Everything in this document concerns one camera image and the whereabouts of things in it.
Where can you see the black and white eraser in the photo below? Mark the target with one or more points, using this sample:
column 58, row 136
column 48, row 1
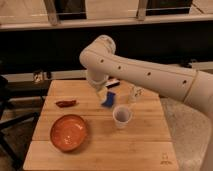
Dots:
column 112, row 83

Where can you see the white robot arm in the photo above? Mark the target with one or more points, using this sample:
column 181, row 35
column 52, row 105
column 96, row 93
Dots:
column 192, row 87

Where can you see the blue sponge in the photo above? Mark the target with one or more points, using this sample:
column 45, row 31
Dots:
column 109, row 102

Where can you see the small clamp on rail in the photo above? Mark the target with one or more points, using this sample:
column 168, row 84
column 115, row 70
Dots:
column 40, row 76

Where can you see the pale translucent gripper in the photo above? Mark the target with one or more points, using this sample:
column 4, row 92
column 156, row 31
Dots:
column 102, row 94

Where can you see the black clamp with cable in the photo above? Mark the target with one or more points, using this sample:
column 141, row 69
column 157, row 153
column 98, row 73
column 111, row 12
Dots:
column 187, row 63

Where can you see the red pepper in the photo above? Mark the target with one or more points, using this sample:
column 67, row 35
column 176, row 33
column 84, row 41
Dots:
column 63, row 104

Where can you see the white paper cup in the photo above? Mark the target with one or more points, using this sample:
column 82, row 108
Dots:
column 121, row 116

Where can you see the clear plastic bottle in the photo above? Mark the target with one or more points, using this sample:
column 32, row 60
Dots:
column 135, row 93

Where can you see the orange ceramic bowl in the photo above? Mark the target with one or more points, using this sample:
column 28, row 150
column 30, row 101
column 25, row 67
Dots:
column 68, row 132

